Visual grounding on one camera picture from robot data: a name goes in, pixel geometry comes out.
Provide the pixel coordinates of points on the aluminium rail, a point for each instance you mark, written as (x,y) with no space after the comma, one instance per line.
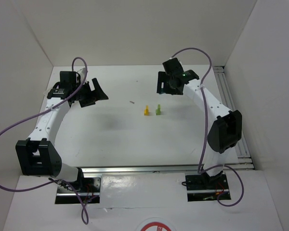
(139,169)
(244,158)

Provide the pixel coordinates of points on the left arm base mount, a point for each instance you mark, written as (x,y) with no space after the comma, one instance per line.
(88,191)

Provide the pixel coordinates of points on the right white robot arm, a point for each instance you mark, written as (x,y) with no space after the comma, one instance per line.
(223,127)

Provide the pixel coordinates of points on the right aluminium rail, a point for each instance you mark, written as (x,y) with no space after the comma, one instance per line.
(244,158)

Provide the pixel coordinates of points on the red prohibition sign sticker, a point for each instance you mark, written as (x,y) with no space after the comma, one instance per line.
(155,224)

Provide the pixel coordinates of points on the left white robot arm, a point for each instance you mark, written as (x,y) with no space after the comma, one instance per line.
(37,154)

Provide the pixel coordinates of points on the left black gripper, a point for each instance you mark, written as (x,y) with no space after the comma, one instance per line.
(89,94)

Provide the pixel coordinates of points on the front aluminium rail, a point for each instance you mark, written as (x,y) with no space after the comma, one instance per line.
(139,169)

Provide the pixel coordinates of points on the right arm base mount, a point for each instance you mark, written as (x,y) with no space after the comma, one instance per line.
(199,190)

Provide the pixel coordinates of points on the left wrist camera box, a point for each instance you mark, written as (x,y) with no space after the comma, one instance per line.
(82,71)

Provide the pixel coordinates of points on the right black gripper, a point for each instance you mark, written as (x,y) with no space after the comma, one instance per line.
(160,83)

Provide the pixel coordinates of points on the clear plastic container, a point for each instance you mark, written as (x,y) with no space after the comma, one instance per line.
(46,93)

